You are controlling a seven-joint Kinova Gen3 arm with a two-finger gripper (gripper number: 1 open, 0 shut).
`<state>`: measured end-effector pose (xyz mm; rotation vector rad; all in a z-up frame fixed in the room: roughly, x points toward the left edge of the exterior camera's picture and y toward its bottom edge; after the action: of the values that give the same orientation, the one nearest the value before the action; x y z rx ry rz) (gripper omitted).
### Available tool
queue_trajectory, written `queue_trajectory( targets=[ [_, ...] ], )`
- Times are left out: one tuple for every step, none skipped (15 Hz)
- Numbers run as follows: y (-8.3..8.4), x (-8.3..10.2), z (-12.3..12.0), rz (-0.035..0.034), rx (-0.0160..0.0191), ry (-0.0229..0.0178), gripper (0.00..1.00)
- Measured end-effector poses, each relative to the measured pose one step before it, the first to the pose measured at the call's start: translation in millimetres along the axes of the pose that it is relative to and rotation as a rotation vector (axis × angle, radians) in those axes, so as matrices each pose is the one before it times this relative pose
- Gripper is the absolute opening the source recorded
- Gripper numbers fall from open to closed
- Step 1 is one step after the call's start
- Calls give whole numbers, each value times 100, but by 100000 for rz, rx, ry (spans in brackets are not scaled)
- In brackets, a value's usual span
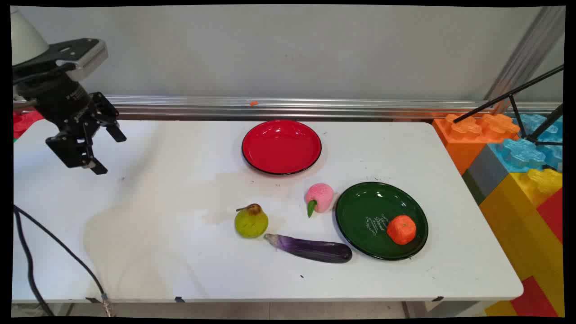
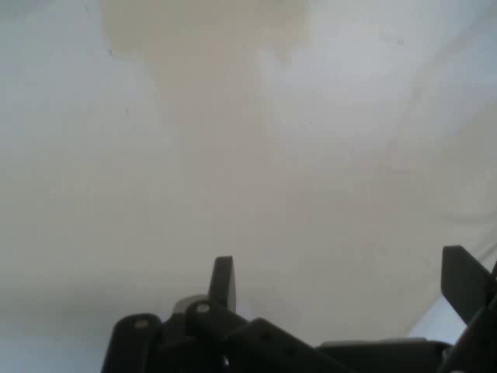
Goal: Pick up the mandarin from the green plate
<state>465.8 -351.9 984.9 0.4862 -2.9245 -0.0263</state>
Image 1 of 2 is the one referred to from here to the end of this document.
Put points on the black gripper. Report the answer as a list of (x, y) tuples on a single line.
[(63, 101)]

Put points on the orange toy tangerine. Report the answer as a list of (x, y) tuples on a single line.
[(401, 229)]

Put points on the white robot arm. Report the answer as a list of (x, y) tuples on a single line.
[(24, 38)]

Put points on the large red building block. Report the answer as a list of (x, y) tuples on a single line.
[(552, 216), (533, 299), (24, 122)]

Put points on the green toy pear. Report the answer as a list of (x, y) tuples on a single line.
[(251, 222)]

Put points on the red plate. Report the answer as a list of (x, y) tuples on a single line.
[(281, 146)]

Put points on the pink toy peach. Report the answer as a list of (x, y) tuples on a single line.
[(320, 197)]

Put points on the purple toy eggplant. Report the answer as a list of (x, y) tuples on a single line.
[(315, 249)]

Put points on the dark green plate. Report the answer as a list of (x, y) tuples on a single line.
[(366, 211)]

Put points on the large orange building block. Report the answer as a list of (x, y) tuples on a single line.
[(465, 135)]

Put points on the large grey building block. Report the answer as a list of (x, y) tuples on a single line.
[(488, 173)]

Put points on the black tripod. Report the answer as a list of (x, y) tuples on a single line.
[(513, 96)]

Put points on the large blue building block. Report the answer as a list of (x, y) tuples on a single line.
[(522, 150)]

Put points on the large yellow building block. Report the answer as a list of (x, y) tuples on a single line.
[(526, 234)]

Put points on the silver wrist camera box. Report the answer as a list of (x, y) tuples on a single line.
[(87, 56)]

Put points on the aluminium rail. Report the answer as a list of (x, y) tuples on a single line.
[(315, 108)]

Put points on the aluminium frame post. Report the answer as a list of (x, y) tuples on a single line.
[(524, 54)]

